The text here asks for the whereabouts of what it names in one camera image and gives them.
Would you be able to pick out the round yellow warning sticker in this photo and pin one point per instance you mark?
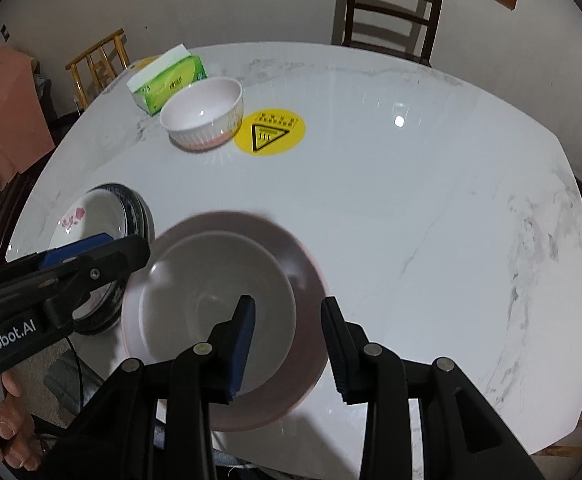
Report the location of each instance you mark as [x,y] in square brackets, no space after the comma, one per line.
[291,135]

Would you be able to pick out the bamboo chair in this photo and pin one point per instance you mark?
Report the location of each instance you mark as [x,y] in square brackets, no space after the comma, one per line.
[96,49]

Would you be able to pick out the green tissue pack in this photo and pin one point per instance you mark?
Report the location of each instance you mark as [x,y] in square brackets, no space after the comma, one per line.
[171,80]

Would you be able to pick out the pink cloth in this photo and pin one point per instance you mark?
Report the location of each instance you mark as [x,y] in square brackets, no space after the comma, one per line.
[6,110]

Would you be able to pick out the white deep plate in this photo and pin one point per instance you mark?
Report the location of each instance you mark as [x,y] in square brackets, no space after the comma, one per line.
[196,280]

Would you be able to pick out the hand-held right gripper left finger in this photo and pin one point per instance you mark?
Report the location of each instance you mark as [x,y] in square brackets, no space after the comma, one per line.
[243,350]

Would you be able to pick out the pink shallow bowl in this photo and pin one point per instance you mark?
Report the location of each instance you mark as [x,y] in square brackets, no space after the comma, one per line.
[301,270]

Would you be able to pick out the person's left hand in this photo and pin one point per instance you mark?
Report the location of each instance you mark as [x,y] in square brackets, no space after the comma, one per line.
[13,435]

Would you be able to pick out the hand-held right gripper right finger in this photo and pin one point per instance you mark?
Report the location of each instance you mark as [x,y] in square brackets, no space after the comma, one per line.
[333,355]

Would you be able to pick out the pink white ribbed bowl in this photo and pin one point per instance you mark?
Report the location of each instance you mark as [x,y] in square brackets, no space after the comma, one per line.
[206,130]

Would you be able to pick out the white plate pink flowers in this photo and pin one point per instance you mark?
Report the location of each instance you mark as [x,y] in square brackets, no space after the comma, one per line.
[96,210]

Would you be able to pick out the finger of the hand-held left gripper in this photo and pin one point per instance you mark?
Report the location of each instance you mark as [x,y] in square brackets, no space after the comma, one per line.
[71,250]
[116,260]

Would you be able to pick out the blue floral porcelain bowl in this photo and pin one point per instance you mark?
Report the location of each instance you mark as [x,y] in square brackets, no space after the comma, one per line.
[138,215]

